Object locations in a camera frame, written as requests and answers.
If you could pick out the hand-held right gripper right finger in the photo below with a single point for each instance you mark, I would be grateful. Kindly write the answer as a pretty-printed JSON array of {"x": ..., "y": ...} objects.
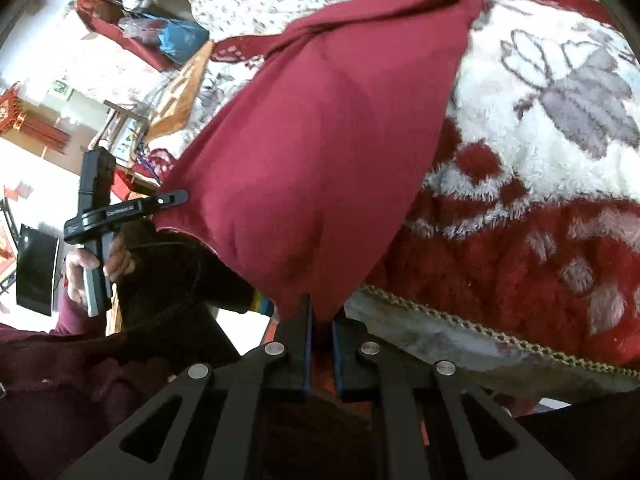
[{"x": 337, "y": 360}]

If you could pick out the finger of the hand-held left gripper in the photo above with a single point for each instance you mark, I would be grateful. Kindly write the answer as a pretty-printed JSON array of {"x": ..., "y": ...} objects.
[{"x": 170, "y": 198}]

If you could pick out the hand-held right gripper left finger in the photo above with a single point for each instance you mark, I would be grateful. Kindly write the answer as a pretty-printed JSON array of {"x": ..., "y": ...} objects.
[{"x": 307, "y": 345}]

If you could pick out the dark red sweatshirt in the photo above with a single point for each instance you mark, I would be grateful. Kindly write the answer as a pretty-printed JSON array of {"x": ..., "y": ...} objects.
[{"x": 325, "y": 160}]

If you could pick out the person's left forearm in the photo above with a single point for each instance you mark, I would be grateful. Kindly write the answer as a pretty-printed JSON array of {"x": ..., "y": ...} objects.
[{"x": 70, "y": 320}]

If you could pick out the person's left hand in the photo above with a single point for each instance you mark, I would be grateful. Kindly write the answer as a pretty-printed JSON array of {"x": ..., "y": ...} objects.
[{"x": 120, "y": 262}]

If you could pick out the wooden chair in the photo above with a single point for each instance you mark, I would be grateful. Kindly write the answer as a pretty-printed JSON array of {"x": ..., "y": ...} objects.
[{"x": 114, "y": 127}]

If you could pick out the rainbow striped cloth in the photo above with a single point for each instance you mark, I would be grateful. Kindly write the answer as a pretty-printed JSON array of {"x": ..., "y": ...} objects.
[{"x": 261, "y": 304}]

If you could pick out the black monitor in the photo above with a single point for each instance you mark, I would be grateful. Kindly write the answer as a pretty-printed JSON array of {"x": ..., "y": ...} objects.
[{"x": 37, "y": 270}]

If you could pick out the orange white plush blanket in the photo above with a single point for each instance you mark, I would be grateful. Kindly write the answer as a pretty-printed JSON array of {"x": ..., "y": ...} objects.
[{"x": 185, "y": 90}]

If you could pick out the floral bedsheet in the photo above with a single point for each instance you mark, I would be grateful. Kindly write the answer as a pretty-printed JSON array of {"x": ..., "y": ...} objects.
[{"x": 95, "y": 70}]

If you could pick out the blue bag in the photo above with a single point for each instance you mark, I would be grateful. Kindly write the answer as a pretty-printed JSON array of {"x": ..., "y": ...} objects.
[{"x": 185, "y": 37}]

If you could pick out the dark red cloth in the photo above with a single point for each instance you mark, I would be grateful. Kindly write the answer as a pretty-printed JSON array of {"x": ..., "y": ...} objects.
[{"x": 100, "y": 16}]

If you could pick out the floral quilt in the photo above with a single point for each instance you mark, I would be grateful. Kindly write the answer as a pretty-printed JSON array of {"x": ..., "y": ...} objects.
[{"x": 250, "y": 0}]

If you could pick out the person's maroon top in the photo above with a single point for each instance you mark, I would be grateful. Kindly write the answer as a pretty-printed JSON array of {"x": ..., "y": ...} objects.
[{"x": 75, "y": 400}]

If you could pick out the red white fleece blanket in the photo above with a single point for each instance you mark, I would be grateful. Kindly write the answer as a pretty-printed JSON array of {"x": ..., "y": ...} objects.
[{"x": 525, "y": 170}]

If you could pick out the red wall decoration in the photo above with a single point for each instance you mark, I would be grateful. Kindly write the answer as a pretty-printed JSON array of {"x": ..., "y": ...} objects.
[{"x": 12, "y": 110}]

